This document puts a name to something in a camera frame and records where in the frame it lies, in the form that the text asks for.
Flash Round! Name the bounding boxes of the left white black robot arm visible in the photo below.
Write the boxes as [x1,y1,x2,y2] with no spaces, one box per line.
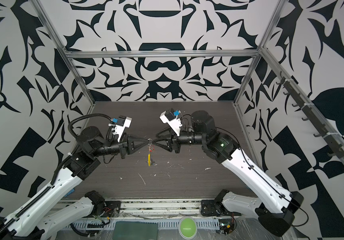
[0,114,149,240]

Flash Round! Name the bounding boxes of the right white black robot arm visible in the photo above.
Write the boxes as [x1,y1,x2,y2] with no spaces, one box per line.
[153,109,304,237]

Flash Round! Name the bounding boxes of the green round button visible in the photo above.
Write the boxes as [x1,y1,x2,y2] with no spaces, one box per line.
[178,217,197,240]

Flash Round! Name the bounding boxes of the dark green pad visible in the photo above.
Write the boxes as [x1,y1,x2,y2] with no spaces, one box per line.
[113,221,158,240]

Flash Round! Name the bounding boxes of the small circuit board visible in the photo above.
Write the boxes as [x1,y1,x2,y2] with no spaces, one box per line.
[219,218,237,235]

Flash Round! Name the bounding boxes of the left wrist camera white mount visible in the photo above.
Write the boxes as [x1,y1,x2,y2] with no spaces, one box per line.
[108,116,132,143]

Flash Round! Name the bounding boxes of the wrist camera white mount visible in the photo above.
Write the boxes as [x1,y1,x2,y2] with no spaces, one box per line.
[160,108,183,137]
[108,116,132,143]

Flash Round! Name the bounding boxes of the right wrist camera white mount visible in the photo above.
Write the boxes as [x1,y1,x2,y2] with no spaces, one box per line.
[160,108,183,137]

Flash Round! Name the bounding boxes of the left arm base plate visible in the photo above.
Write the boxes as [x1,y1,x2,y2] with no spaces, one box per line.
[97,201,122,218]

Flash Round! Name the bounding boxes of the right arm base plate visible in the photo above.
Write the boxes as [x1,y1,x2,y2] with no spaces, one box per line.
[200,200,242,217]

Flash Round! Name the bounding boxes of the white slotted cable duct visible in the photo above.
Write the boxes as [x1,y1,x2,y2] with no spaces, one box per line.
[44,218,221,231]

